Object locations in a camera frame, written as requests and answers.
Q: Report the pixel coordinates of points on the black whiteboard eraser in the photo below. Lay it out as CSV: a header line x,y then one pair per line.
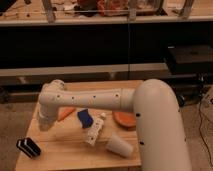
x,y
28,147

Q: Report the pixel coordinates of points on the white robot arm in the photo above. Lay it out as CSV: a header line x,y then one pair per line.
x,y
159,125

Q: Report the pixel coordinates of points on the blue cloth piece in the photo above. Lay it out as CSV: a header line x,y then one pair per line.
x,y
85,118

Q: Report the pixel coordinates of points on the orange round plate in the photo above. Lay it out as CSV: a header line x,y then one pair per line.
x,y
124,119

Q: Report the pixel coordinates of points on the orange carrot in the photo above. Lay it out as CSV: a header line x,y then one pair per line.
x,y
66,112

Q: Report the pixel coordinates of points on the white plastic bottle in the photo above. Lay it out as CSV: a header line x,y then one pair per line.
x,y
93,133

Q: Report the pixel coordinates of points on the white paper cup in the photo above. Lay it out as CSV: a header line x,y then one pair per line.
x,y
119,146

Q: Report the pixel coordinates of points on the black box on right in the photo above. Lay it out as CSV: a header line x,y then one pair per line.
x,y
196,59

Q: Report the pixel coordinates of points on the wooden shelf with clutter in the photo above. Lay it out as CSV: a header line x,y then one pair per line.
x,y
83,12

